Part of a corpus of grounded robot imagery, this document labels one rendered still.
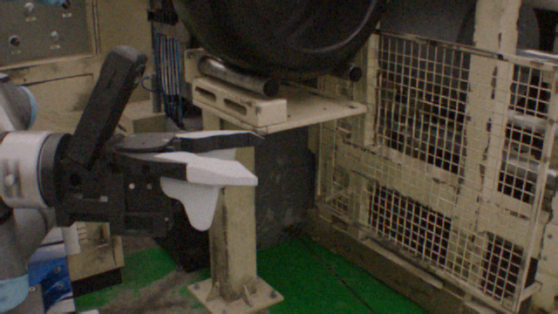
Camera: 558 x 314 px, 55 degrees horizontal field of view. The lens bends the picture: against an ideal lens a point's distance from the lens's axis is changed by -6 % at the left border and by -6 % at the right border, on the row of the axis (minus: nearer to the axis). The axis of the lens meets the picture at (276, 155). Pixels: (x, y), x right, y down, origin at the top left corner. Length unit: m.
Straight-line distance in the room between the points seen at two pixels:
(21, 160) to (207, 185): 0.18
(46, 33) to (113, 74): 1.45
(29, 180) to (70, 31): 1.45
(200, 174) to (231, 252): 1.54
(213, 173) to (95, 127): 0.13
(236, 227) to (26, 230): 1.36
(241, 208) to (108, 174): 1.44
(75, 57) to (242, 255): 0.89
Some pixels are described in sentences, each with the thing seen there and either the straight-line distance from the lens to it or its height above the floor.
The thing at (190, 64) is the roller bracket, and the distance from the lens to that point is 1.65.
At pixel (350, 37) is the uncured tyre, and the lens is 1.50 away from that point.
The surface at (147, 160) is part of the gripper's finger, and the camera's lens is 0.46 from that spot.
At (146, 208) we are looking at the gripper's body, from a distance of 0.51.
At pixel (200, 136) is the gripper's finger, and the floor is 1.06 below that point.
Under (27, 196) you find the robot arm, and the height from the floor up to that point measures 1.03.
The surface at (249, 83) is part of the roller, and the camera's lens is 1.43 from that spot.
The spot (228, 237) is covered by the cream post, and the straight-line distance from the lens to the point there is 1.94.
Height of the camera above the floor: 1.24
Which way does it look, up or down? 21 degrees down
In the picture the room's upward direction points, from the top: straight up
